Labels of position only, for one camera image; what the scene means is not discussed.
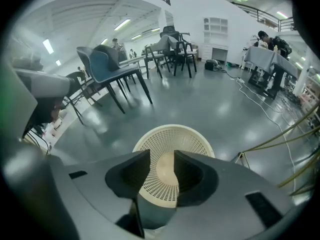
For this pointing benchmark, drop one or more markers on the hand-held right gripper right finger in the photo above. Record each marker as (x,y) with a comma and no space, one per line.
(192,179)

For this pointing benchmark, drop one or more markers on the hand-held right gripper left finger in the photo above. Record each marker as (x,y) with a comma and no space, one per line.
(130,174)

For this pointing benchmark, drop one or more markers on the cream perforated plastic trash can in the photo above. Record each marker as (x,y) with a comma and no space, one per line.
(162,144)

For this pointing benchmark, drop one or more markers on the black folding chair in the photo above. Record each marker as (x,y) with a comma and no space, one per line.
(77,84)

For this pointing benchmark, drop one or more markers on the green plant stems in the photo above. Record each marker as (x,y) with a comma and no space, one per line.
(287,134)

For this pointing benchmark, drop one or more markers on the white power strip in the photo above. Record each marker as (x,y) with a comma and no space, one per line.
(240,79)

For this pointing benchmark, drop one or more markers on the blue upholstered chair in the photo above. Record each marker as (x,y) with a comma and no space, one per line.
(100,66)

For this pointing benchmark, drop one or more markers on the black box device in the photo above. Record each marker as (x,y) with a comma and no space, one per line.
(211,65)

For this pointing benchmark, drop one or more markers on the dark grey upholstered chair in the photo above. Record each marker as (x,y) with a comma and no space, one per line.
(111,56)

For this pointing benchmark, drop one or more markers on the grey cloth covered table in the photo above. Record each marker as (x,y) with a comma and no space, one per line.
(47,82)

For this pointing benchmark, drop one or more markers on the black wooden armchair grey cushion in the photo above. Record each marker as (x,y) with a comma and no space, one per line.
(157,49)
(185,51)

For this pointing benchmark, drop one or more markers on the white ornate chair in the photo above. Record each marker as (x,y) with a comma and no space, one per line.
(246,61)

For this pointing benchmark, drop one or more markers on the table with grey tablecloth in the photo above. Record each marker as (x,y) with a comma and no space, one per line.
(265,57)

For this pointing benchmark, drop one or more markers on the black mesh office chair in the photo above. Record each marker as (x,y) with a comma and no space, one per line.
(171,34)

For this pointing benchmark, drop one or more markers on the white shelf cabinet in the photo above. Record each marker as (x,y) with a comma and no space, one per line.
(215,34)

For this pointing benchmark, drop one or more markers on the black metal railing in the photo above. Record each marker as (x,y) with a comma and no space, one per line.
(267,16)

